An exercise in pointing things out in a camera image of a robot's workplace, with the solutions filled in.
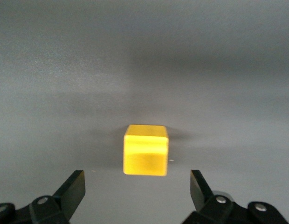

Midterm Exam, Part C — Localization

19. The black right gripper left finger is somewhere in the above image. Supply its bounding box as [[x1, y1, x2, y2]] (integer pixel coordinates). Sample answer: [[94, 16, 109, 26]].
[[0, 170, 86, 224]]

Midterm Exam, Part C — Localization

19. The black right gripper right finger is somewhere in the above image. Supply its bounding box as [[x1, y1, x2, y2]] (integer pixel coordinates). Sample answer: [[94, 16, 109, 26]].
[[181, 169, 289, 224]]

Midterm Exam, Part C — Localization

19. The yellow cube block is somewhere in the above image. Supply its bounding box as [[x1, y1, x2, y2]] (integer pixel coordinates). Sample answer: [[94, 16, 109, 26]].
[[123, 124, 170, 176]]

